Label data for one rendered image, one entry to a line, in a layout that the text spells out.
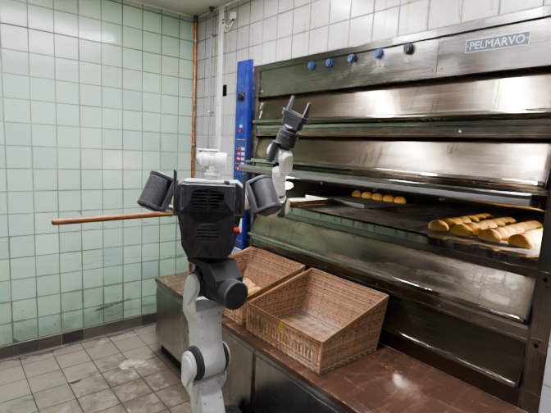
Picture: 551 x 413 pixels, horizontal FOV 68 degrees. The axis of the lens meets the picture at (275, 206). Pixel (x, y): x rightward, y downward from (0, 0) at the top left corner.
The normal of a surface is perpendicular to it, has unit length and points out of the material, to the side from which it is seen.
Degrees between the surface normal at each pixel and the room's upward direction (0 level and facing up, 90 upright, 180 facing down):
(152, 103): 90
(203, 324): 80
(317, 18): 90
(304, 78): 90
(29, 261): 90
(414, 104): 69
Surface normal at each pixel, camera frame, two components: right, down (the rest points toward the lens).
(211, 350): 0.61, -0.28
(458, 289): -0.71, -0.29
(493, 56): -0.77, 0.05
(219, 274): 0.49, -0.60
